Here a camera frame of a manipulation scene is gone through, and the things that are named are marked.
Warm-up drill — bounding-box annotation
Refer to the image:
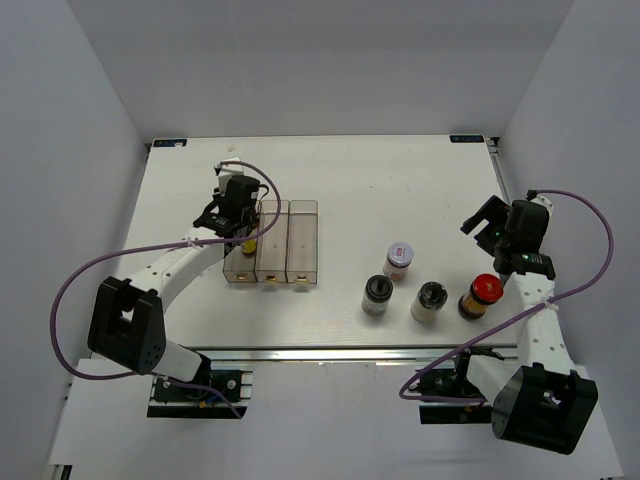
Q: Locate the small yellow label bottle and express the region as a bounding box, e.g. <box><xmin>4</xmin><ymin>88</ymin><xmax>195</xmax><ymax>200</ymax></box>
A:
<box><xmin>241</xmin><ymin>239</ymin><xmax>257</xmax><ymax>256</ymax></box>

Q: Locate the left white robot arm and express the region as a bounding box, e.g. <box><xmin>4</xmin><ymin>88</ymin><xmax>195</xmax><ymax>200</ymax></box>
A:
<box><xmin>88</xmin><ymin>175</ymin><xmax>260</xmax><ymax>399</ymax></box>

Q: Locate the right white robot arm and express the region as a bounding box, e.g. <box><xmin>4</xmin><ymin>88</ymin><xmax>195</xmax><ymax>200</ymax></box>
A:
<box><xmin>451</xmin><ymin>196</ymin><xmax>598</xmax><ymax>455</ymax></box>

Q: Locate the middle clear organizer bin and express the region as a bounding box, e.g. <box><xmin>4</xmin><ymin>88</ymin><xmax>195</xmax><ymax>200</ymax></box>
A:
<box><xmin>255</xmin><ymin>200</ymin><xmax>289</xmax><ymax>284</ymax></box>

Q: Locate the clear organizer bin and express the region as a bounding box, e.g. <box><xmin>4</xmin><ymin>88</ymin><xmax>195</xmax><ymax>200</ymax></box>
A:
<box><xmin>221</xmin><ymin>199</ymin><xmax>262</xmax><ymax>285</ymax></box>
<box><xmin>255</xmin><ymin>200</ymin><xmax>289</xmax><ymax>284</ymax></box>
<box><xmin>286</xmin><ymin>200</ymin><xmax>318</xmax><ymax>286</ymax></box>

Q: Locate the left clear organizer bin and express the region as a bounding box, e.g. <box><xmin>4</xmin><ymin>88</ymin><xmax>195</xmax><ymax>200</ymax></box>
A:
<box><xmin>221</xmin><ymin>199</ymin><xmax>262</xmax><ymax>285</ymax></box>

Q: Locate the right clear organizer bin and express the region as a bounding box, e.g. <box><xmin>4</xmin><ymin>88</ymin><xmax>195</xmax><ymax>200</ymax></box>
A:
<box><xmin>286</xmin><ymin>200</ymin><xmax>318</xmax><ymax>286</ymax></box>

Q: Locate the red lid brown jar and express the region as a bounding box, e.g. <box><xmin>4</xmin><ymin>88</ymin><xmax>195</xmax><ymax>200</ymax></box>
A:
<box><xmin>458</xmin><ymin>273</ymin><xmax>504</xmax><ymax>320</ymax></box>

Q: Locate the right blue table label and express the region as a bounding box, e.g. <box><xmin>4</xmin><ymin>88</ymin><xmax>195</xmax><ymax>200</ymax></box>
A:
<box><xmin>449</xmin><ymin>134</ymin><xmax>485</xmax><ymax>144</ymax></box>

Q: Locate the blue table label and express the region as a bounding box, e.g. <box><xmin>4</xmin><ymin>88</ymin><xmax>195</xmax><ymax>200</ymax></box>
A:
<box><xmin>152</xmin><ymin>138</ymin><xmax>187</xmax><ymax>148</ymax></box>
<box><xmin>449</xmin><ymin>134</ymin><xmax>485</xmax><ymax>144</ymax></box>

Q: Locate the white lid sauce jar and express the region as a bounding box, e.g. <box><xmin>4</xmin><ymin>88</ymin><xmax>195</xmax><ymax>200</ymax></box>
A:
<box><xmin>383</xmin><ymin>242</ymin><xmax>414</xmax><ymax>281</ymax></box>

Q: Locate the black grinder white bottle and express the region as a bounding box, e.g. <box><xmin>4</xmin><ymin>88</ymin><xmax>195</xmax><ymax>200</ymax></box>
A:
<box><xmin>410</xmin><ymin>281</ymin><xmax>448</xmax><ymax>324</ymax></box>

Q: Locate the left blue table label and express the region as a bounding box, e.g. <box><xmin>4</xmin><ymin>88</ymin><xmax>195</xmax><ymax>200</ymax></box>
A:
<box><xmin>152</xmin><ymin>138</ymin><xmax>187</xmax><ymax>148</ymax></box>

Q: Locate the black lid spice jar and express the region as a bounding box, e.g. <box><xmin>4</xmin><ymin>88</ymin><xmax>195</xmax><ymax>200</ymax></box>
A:
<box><xmin>361</xmin><ymin>275</ymin><xmax>393</xmax><ymax>316</ymax></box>

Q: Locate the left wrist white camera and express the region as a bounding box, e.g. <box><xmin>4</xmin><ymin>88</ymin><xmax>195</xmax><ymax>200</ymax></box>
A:
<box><xmin>214</xmin><ymin>157</ymin><xmax>244</xmax><ymax>192</ymax></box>

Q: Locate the wrist white camera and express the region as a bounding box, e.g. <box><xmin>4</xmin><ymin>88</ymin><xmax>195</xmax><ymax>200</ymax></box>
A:
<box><xmin>214</xmin><ymin>157</ymin><xmax>244</xmax><ymax>192</ymax></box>
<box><xmin>526</xmin><ymin>189</ymin><xmax>554</xmax><ymax>217</ymax></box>

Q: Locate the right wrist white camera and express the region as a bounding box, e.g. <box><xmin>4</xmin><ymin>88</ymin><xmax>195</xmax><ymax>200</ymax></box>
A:
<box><xmin>526</xmin><ymin>189</ymin><xmax>554</xmax><ymax>217</ymax></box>

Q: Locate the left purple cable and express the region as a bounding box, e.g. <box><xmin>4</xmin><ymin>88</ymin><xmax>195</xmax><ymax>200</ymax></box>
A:
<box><xmin>49</xmin><ymin>160</ymin><xmax>284</xmax><ymax>419</ymax></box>

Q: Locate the purple cable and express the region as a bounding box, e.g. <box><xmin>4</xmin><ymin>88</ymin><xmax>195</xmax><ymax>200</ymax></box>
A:
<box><xmin>49</xmin><ymin>160</ymin><xmax>284</xmax><ymax>419</ymax></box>
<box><xmin>398</xmin><ymin>187</ymin><xmax>615</xmax><ymax>404</ymax></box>

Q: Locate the aluminium table front rail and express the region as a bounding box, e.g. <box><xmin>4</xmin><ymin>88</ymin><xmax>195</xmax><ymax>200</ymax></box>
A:
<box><xmin>92</xmin><ymin>345</ymin><xmax>521</xmax><ymax>363</ymax></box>

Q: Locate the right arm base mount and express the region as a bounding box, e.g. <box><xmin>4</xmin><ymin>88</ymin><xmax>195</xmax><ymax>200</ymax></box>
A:
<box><xmin>408</xmin><ymin>347</ymin><xmax>505</xmax><ymax>425</ymax></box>

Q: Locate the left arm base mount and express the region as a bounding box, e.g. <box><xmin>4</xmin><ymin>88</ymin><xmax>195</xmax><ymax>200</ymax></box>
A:
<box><xmin>146</xmin><ymin>361</ymin><xmax>254</xmax><ymax>420</ymax></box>

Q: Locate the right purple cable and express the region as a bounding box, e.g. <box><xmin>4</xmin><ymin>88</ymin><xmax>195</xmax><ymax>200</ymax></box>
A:
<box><xmin>398</xmin><ymin>187</ymin><xmax>615</xmax><ymax>404</ymax></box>

